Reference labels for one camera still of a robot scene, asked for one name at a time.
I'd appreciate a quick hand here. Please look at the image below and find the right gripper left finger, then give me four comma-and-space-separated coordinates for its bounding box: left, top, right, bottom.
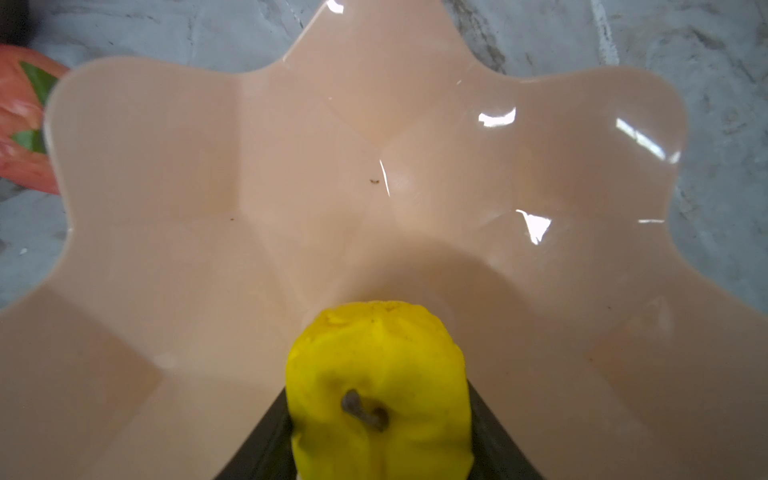
215, 390, 296, 480

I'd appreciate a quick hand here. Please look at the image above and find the red fake strawberry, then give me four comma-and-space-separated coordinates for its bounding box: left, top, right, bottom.
1, 44, 69, 195

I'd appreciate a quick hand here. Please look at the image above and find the yellow fake apple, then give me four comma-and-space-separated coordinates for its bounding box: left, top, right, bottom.
285, 301, 474, 479

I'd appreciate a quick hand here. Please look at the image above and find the pink scalloped fruit bowl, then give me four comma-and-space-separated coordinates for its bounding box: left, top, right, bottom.
1, 1, 767, 479

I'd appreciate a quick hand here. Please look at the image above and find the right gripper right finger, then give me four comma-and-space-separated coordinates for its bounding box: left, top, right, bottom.
468, 383, 544, 480

